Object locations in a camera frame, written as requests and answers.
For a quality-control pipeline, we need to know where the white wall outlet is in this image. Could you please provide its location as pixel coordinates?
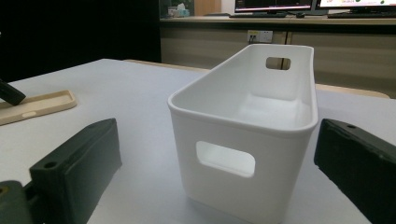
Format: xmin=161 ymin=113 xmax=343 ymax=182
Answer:
xmin=247 ymin=29 xmax=275 ymax=44

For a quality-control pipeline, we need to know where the long wooden counter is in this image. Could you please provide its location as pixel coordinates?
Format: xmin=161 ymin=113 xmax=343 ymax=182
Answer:
xmin=159 ymin=14 xmax=396 ymax=35

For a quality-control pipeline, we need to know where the beige phone case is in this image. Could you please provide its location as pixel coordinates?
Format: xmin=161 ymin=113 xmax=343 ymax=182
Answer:
xmin=0 ymin=89 xmax=78 ymax=127

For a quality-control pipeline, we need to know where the computer monitor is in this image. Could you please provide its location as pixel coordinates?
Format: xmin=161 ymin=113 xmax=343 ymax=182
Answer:
xmin=317 ymin=0 xmax=396 ymax=9
xmin=233 ymin=0 xmax=314 ymax=14

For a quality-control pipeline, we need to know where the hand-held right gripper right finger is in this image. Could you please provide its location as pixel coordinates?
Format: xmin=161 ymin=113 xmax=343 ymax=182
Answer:
xmin=313 ymin=118 xmax=396 ymax=224

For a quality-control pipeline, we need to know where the white plastic storage bin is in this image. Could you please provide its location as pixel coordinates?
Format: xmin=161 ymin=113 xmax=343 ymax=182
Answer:
xmin=166 ymin=43 xmax=319 ymax=224

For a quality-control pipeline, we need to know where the white table cover sheet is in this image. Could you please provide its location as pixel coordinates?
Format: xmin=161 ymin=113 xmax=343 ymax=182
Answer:
xmin=0 ymin=58 xmax=396 ymax=224

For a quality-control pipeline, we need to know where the tissue box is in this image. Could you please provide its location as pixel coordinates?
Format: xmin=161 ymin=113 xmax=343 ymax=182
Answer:
xmin=167 ymin=2 xmax=191 ymax=19

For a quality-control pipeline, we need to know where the black keyboard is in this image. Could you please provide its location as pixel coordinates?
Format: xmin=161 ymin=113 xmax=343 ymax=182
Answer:
xmin=229 ymin=11 xmax=290 ymax=19
xmin=326 ymin=11 xmax=396 ymax=20

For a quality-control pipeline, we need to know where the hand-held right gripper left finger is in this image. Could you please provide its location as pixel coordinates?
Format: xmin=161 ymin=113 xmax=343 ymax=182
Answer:
xmin=29 ymin=118 xmax=123 ymax=224

